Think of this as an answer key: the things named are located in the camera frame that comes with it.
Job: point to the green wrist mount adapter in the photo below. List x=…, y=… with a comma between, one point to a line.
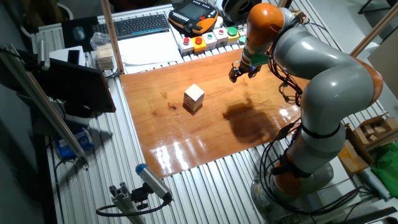
x=259, y=59

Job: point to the cardboard box with wooden blocks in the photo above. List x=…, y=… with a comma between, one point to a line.
x=373, y=129

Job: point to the wooden frame pole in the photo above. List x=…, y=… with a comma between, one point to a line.
x=373, y=31
x=112, y=34
x=282, y=3

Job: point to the cardboard box with yellow tape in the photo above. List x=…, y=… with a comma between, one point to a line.
x=351, y=158

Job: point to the white flat box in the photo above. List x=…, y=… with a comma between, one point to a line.
x=59, y=56

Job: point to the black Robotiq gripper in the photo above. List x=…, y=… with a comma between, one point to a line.
x=245, y=68

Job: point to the gold foil packet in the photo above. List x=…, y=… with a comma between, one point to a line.
x=300, y=13

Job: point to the silver camera with blue end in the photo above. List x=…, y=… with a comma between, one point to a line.
x=152, y=182

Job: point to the plastic bag of wooden blocks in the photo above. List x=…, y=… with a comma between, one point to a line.
x=104, y=54

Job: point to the long aluminium frame beam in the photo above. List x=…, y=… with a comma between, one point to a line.
x=40, y=102

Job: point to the white foam board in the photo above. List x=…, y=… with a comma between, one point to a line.
x=342, y=186

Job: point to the white paper sheets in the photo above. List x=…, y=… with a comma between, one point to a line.
x=146, y=49

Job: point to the dark computer mouse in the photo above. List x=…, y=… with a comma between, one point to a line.
x=79, y=33

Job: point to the black mouse pad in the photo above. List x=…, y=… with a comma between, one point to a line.
x=66, y=39

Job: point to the aluminium profile camera post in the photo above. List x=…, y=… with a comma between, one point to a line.
x=124, y=202

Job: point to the white rounded plastic object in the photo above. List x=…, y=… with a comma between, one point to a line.
x=219, y=22

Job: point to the white box big red button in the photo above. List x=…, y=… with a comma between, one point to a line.
x=186, y=46

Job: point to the black computer keyboard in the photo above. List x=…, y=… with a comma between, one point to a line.
x=133, y=26

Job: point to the silver depth camera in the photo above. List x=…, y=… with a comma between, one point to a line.
x=43, y=54

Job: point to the white rolled sheet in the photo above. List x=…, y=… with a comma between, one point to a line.
x=374, y=185

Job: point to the glossy wood grain mat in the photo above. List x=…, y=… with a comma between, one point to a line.
x=186, y=140

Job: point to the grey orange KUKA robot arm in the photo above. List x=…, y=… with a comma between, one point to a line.
x=335, y=84

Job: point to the green cloth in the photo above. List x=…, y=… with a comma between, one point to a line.
x=387, y=168

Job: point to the yellow emergency stop button box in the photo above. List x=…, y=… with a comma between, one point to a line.
x=199, y=43

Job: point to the blue plastic package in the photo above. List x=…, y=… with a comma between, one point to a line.
x=73, y=144

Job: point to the black flat monitor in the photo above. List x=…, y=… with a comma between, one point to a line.
x=77, y=87

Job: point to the white box small red button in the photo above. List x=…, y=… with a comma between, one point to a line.
x=221, y=35

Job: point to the black filament spool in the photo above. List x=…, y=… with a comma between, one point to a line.
x=236, y=9

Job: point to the black smartphone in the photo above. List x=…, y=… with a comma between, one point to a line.
x=73, y=57

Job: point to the white box small green button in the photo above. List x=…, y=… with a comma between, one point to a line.
x=210, y=40

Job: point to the black orange teach pendant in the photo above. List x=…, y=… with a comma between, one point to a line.
x=192, y=12

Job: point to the yellow box big green button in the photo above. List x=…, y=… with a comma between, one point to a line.
x=232, y=34

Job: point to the brown cardboard sheet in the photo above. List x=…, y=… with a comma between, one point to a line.
x=387, y=68

